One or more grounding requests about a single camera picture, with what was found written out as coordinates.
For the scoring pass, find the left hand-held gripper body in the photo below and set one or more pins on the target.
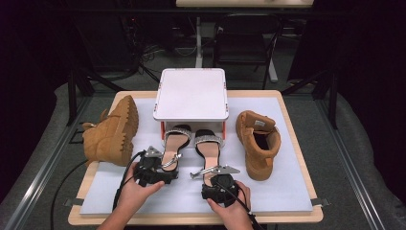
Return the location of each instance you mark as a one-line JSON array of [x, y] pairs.
[[150, 169]]

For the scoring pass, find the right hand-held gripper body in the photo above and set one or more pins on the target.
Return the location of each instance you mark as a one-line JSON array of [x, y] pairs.
[[220, 190]]

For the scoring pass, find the tan lace-up boot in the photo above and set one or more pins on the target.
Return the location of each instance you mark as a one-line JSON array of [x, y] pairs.
[[255, 156], [108, 137]]

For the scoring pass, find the white two-tier shoe rack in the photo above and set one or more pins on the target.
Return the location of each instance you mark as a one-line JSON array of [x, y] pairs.
[[191, 94]]

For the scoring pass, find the person's right hand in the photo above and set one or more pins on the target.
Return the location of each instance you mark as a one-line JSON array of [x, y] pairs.
[[234, 212]]

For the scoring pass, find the person's left hand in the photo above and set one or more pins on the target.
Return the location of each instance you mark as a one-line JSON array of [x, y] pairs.
[[134, 198]]

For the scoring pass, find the white table mat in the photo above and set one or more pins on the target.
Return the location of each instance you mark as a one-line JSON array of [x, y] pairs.
[[274, 195]]

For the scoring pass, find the black metal stand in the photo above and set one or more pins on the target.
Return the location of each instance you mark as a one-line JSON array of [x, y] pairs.
[[333, 99], [72, 96]]

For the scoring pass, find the black folding chair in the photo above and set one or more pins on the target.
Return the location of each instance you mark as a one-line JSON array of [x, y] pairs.
[[242, 41]]

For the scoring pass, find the light desk with white legs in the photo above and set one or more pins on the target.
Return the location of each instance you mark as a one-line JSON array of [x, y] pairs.
[[242, 3]]

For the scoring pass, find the aluminium rail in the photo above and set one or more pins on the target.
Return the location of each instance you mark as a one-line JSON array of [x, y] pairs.
[[351, 169], [41, 169]]

